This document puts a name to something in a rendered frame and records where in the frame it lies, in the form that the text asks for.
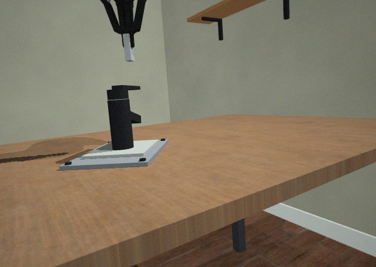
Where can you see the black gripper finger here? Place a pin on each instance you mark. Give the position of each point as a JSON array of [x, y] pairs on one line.
[[133, 27], [117, 27]]

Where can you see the grey flat base plate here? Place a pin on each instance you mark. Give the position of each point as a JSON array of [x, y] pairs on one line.
[[118, 162]]

